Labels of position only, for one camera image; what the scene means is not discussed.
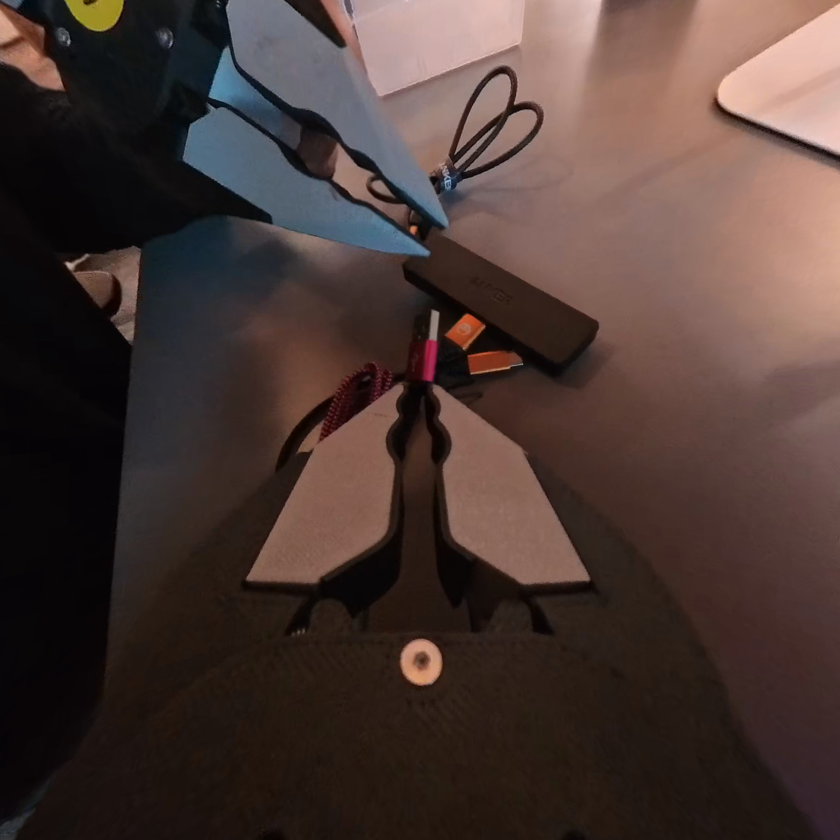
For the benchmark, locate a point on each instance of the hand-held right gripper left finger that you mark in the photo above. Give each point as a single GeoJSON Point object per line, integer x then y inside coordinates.
{"type": "Point", "coordinates": [334, 512]}

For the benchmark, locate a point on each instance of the clear plastic box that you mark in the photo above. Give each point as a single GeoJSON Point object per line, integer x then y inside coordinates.
{"type": "Point", "coordinates": [446, 46]}

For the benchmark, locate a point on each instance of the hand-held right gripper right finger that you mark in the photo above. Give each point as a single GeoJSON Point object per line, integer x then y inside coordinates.
{"type": "Point", "coordinates": [505, 512]}

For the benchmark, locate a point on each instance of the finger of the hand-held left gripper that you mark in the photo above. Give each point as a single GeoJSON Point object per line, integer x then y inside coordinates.
{"type": "Point", "coordinates": [275, 184]}
{"type": "Point", "coordinates": [315, 79]}

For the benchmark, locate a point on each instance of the white stand base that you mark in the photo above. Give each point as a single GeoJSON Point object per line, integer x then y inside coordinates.
{"type": "Point", "coordinates": [787, 92]}

